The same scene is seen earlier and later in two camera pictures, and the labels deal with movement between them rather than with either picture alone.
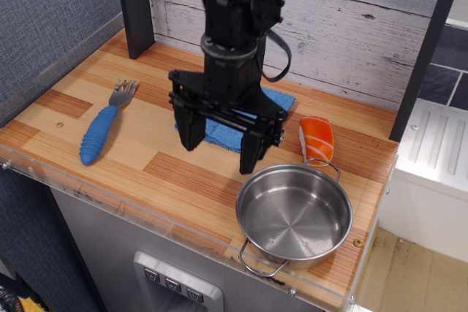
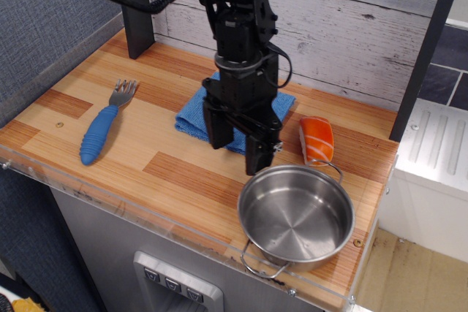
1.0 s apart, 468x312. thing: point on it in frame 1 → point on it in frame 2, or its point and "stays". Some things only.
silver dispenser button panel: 170,288 stays
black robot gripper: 232,90 → 243,101
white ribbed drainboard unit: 426,202 stays
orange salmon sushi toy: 316,138 stays
